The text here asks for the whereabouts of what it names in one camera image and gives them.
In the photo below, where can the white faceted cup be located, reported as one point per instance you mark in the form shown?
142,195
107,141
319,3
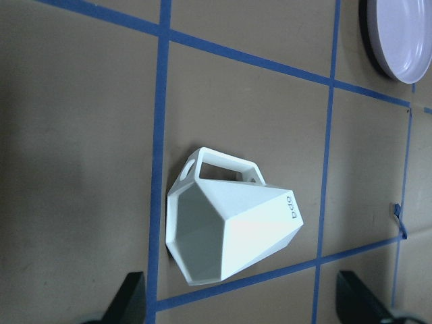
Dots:
222,217

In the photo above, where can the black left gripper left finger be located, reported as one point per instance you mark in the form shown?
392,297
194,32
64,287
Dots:
129,304

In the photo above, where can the lavender round plate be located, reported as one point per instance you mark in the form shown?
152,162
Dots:
400,37

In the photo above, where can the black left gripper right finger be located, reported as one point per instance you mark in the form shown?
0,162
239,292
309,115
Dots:
355,303

